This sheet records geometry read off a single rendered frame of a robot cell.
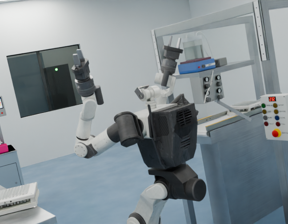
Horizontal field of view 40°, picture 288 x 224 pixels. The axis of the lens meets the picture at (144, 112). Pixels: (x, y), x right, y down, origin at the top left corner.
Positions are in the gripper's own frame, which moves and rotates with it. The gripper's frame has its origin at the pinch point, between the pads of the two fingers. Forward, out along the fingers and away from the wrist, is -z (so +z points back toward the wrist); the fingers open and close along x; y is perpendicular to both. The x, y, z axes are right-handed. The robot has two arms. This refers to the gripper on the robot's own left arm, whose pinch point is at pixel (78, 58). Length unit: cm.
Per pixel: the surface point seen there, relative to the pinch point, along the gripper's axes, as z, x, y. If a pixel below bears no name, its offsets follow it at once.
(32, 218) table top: 66, -38, -27
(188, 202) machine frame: 162, 71, 31
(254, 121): 116, 118, 84
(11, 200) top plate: 66, -27, -44
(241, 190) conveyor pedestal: 161, 84, 73
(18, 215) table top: 69, -34, -38
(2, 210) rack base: 70, -31, -48
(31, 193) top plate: 67, -21, -36
